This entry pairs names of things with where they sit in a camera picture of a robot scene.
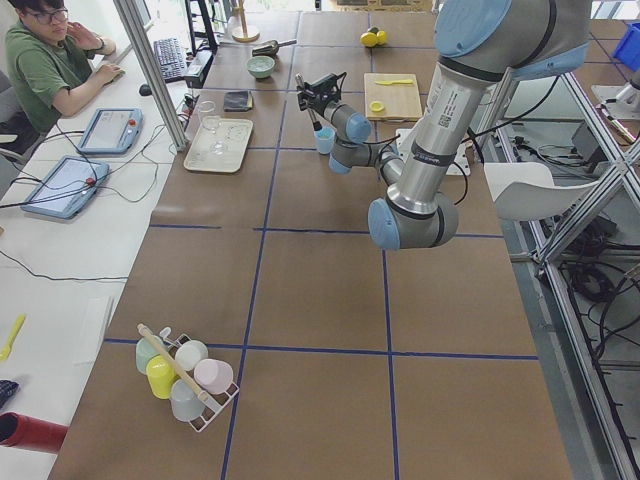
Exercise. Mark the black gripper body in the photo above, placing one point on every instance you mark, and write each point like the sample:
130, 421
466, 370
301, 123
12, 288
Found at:
317, 103

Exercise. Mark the steel muddler black cap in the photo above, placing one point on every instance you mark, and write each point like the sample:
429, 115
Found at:
314, 120

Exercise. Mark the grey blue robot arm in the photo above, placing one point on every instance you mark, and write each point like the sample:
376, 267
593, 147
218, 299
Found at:
477, 42

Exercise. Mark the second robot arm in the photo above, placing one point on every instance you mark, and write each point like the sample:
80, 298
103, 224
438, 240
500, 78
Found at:
626, 96

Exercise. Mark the light blue cup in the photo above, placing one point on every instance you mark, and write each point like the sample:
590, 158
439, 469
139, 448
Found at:
324, 139

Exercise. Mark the yellow lemon slice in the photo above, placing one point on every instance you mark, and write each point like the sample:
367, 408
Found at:
376, 106

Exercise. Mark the wooden cup tree stand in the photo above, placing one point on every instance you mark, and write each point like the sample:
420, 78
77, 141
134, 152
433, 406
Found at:
243, 32

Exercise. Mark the white cup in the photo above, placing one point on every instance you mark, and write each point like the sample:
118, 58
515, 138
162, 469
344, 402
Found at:
190, 354

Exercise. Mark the pink cup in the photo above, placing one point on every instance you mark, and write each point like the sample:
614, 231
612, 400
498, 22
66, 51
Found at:
215, 376

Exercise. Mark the mint green cup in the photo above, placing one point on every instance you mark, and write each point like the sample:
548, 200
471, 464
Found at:
144, 352

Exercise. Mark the yellow cup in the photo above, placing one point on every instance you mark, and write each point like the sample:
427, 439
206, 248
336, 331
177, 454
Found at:
160, 376

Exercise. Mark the grey cup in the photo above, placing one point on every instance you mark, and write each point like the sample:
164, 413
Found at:
185, 405

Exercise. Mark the green bowl of ice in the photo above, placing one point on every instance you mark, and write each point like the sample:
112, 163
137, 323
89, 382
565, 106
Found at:
260, 67

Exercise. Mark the metal ice scoop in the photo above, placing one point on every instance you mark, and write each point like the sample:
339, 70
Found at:
271, 48

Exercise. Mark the yellow plastic knife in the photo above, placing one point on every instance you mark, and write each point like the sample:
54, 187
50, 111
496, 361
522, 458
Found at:
400, 81

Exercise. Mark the wooden cutting board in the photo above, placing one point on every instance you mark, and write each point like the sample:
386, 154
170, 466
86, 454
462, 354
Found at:
402, 102

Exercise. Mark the grey folded cloth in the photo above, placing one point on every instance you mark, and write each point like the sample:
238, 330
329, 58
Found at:
238, 101

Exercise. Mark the clear wine glass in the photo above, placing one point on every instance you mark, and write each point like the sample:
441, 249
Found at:
210, 121

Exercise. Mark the cream bear tray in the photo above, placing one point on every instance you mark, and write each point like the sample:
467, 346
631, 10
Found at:
234, 133

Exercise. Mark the black keyboard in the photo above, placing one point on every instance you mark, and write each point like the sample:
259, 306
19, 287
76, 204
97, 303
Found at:
171, 59

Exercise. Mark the black computer mouse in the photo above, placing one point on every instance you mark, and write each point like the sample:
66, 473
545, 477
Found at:
145, 90

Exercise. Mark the upper teach pendant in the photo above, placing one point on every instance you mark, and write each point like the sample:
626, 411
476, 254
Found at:
111, 131

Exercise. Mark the teach pendant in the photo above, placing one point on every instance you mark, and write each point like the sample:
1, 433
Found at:
67, 188
111, 131

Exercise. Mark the lower teach pendant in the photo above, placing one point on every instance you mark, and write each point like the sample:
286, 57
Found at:
67, 188

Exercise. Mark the person in green shirt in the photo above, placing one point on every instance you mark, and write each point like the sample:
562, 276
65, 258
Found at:
49, 62

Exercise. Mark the blue plastic bin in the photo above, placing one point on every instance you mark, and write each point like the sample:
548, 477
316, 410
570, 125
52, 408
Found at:
627, 50

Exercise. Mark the yellow spatula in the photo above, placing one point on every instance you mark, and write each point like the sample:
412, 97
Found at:
6, 348

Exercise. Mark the red cylinder bottle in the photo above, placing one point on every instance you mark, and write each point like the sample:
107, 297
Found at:
33, 434

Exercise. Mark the aluminium frame post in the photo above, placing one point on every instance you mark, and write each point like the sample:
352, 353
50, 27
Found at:
136, 32

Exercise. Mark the wooden rack handle rod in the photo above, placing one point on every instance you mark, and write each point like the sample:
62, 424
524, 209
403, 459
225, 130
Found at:
145, 332

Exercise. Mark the white wire cup rack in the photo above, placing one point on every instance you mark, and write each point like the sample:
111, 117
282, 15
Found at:
217, 402

